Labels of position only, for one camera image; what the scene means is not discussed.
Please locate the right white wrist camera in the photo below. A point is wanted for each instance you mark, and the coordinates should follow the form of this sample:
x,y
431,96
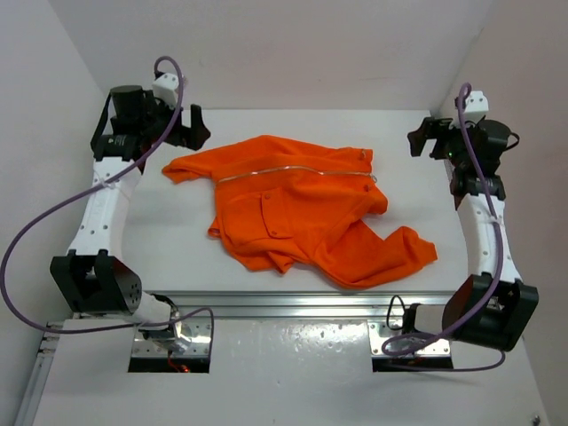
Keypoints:
x,y
475,107

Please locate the metal base plate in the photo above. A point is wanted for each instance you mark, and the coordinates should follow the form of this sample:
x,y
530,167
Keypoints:
x,y
186,339
379,333

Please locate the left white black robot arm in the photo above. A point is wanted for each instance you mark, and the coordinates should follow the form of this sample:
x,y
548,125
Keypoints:
x,y
92,276

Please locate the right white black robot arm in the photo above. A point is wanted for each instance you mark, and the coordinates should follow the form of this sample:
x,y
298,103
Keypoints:
x,y
493,306

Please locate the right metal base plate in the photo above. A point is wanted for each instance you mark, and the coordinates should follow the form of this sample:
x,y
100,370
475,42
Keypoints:
x,y
379,333

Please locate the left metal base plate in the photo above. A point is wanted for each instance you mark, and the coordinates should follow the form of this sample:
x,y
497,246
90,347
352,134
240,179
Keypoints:
x,y
186,339

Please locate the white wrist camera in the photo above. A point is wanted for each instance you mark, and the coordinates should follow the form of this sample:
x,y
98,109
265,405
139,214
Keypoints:
x,y
475,107
166,88

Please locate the aluminium rail frame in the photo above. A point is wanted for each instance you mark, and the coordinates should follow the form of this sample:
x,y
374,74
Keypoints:
x,y
288,349

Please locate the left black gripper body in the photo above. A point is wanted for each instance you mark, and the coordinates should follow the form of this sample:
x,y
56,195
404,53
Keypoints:
x,y
183,136

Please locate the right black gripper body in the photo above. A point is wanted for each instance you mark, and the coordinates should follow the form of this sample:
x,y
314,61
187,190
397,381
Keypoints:
x,y
450,142

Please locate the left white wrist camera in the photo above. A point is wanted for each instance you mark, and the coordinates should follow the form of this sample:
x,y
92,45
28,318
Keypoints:
x,y
166,88

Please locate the orange zip jacket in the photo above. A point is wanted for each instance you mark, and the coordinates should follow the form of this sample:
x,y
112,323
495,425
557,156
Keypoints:
x,y
281,202

